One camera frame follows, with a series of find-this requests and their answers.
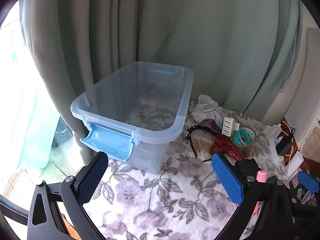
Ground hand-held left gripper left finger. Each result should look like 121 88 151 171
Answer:
26 151 109 240

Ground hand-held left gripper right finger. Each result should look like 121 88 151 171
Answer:
211 152 297 240

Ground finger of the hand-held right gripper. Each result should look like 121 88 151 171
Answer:
297 170 320 194

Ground brown tape roll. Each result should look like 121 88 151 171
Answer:
230 125 257 159

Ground teal hair ties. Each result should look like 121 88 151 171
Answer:
233 128 251 146

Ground bag of cotton swabs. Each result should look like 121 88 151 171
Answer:
191 132 218 162

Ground white hair clip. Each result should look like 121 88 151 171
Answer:
222 116 241 137

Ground black headband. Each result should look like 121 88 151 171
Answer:
187 124 220 157

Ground clear plastic storage box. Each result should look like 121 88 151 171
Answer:
70 61 194 174

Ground white paper towel roll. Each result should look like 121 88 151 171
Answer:
286 151 304 180

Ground black glittery hair accessory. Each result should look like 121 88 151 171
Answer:
234 158 261 178

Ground red hair claw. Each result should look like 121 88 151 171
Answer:
209 127 242 161

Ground beige quilted bed cover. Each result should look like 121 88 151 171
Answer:
301 119 320 161

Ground black charger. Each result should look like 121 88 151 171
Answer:
276 135 294 156

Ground brown wooden furniture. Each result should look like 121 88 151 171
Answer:
282 116 298 152

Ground floral fleece blanket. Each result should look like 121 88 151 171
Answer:
82 90 298 240

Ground crumpled white paper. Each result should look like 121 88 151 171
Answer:
191 94 225 126

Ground glass window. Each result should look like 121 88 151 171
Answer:
0 0 84 198

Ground grey-green curtain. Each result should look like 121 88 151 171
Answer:
19 0 304 155

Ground white cable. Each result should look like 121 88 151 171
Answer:
280 121 299 172

